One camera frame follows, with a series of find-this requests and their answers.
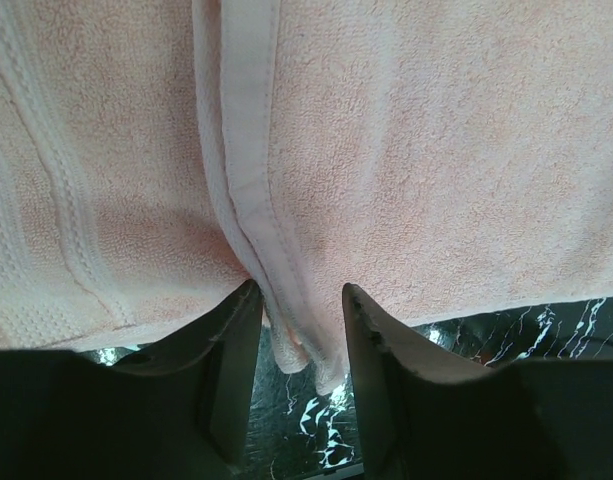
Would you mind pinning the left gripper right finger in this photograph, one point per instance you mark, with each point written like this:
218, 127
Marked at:
426, 413

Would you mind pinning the pink towel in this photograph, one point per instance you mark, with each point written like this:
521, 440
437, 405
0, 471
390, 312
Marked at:
450, 157

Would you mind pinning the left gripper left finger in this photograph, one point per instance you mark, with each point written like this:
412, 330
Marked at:
176, 409

